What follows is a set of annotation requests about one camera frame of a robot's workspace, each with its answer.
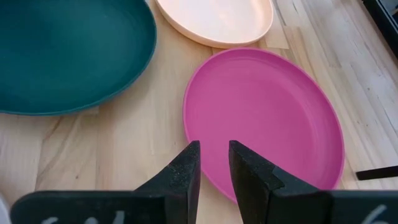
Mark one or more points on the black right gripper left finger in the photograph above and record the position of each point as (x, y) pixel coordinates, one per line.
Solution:
(168, 199)

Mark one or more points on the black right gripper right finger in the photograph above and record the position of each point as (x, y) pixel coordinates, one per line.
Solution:
(273, 199)

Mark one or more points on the pink plate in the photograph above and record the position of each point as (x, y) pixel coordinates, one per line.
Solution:
(264, 112)

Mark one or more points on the dark teal plate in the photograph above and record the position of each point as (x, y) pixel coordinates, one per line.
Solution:
(68, 53)

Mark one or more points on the pale peach plate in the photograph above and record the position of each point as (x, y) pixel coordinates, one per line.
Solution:
(217, 18)

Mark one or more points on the black metal table frame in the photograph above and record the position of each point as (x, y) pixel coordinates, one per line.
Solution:
(385, 21)

